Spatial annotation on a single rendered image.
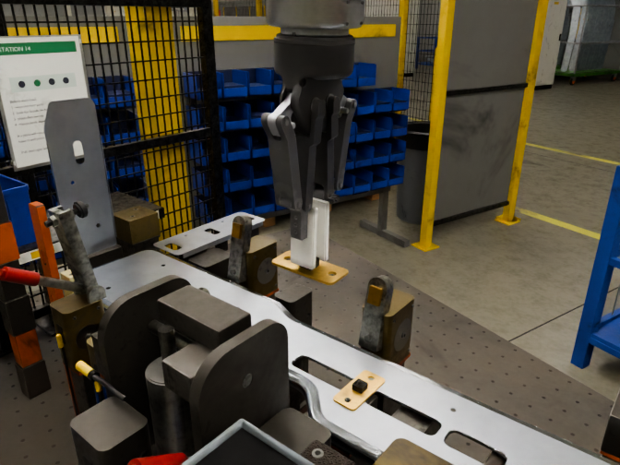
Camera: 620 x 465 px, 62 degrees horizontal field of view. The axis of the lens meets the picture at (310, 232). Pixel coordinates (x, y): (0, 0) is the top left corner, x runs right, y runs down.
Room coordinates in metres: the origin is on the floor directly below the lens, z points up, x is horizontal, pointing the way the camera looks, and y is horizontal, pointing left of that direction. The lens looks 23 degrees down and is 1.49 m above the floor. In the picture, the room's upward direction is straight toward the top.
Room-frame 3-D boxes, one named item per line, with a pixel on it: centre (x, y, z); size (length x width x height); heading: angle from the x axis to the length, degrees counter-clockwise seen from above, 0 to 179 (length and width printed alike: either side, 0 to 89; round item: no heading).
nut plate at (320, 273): (0.52, 0.00, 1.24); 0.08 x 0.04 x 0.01; 54
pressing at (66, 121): (1.06, 0.49, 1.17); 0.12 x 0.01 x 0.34; 141
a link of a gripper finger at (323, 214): (0.52, -0.01, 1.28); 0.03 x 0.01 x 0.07; 54
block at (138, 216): (1.16, 0.42, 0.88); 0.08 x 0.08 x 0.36; 51
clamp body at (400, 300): (0.78, -0.14, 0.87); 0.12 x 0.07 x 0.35; 141
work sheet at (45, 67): (1.31, 0.66, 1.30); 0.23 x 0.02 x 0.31; 141
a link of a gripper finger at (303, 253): (0.51, 0.01, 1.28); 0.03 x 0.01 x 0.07; 54
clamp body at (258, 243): (1.02, 0.11, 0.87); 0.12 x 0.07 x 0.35; 141
